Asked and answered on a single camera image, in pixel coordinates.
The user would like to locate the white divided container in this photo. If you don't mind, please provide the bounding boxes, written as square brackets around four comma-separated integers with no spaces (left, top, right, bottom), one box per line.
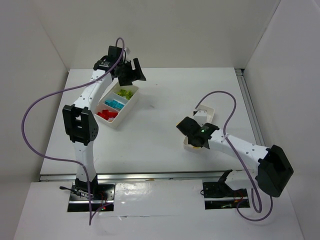
[94,83,139,129]
[183,104,215,152]

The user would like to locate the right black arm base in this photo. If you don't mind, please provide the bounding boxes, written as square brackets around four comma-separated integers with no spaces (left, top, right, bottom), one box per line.
[200,182,250,210]

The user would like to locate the right white divided container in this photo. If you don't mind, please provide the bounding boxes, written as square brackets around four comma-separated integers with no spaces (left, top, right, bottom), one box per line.
[183,104,215,152]

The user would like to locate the red 2x4 lego brick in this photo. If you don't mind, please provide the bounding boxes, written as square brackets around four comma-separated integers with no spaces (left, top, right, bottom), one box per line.
[97,109,118,122]

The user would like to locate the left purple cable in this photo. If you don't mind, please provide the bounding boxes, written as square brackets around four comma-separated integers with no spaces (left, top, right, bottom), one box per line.
[21,37,126,226]

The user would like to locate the aluminium front rail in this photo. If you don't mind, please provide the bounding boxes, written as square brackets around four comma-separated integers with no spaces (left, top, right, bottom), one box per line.
[39,170,276,182]

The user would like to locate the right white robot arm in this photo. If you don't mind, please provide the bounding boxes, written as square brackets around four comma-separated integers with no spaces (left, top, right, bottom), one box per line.
[176,116,294,198]

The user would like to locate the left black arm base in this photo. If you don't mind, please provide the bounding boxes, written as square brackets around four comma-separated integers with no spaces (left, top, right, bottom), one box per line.
[67,183,116,213]

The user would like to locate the left white divided container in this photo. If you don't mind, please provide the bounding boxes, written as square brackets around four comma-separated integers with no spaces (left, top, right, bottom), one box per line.
[94,83,139,129]

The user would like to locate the teal 2x4 lego brick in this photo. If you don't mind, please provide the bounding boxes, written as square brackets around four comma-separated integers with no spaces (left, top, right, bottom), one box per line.
[104,99,125,111]

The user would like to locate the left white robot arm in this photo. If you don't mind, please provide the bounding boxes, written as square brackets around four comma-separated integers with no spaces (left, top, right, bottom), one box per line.
[62,46,146,194]

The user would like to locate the green 2x4 lego brick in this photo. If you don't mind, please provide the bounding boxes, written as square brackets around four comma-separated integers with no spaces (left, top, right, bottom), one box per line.
[116,89,134,100]

